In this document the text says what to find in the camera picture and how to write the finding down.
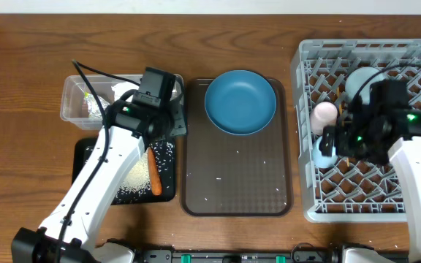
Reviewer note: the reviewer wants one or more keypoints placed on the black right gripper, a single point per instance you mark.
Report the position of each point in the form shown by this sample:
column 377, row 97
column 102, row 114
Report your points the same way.
column 343, row 134

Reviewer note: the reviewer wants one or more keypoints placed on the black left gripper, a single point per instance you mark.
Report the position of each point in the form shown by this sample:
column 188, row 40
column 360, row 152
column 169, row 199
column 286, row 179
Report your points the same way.
column 180, row 110

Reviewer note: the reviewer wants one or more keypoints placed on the light blue plastic cup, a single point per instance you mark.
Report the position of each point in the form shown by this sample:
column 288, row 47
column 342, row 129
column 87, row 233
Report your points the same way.
column 323, row 162

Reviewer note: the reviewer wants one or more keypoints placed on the pink plastic cup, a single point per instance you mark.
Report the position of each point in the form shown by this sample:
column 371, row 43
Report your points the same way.
column 324, row 114

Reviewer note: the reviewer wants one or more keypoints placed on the wooden chopstick diagonal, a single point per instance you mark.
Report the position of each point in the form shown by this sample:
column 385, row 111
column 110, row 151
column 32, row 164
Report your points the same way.
column 340, row 109

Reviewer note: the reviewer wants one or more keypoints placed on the orange carrot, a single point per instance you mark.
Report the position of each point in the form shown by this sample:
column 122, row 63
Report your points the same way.
column 156, row 185

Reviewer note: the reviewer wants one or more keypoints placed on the light blue bowl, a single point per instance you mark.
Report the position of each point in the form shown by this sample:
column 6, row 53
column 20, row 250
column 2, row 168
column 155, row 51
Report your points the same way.
column 357, row 78

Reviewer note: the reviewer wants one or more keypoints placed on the dark blue plate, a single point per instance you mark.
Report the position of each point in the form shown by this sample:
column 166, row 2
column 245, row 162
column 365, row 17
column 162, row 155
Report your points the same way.
column 240, row 102

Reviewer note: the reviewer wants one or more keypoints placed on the pile of white rice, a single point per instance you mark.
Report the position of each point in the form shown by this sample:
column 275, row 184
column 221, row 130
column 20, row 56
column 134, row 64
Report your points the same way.
column 138, row 179

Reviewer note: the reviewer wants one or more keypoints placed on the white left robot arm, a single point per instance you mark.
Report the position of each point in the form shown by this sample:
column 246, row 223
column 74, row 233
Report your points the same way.
column 141, row 116

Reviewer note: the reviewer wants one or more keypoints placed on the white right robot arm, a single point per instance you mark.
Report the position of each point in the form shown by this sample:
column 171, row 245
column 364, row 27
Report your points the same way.
column 393, row 137

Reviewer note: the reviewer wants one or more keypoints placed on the black waste tray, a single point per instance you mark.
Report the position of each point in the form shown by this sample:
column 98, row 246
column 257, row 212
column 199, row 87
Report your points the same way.
column 164, row 152

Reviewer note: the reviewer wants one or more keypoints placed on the grey dishwasher rack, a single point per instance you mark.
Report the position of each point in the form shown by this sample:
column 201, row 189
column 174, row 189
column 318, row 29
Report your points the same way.
column 363, row 192

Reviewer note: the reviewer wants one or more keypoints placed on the clear plastic waste bin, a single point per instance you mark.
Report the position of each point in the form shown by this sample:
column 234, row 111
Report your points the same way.
column 73, row 107

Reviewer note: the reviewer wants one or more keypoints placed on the brown serving tray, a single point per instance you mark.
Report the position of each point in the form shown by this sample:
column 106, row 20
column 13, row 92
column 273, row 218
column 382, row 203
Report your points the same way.
column 231, row 175

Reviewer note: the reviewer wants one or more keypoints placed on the crumpled white tissue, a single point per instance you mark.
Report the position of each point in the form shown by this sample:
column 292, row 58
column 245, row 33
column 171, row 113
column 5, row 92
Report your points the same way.
column 120, row 89

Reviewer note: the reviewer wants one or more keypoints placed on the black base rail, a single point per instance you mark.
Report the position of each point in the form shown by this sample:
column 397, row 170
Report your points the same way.
column 254, row 257

